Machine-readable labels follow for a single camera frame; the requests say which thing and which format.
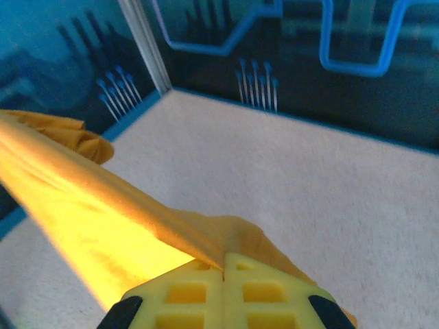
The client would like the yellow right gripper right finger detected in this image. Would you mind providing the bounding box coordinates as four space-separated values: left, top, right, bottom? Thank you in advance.
222 252 357 329

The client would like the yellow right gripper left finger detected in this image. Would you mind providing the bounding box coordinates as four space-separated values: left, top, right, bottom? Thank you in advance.
97 260 224 329

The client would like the yellow t-shirt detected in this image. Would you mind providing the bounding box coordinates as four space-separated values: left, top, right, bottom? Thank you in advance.
0 109 359 329

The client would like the aluminium frame post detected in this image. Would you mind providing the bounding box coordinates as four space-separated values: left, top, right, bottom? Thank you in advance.
118 0 171 96

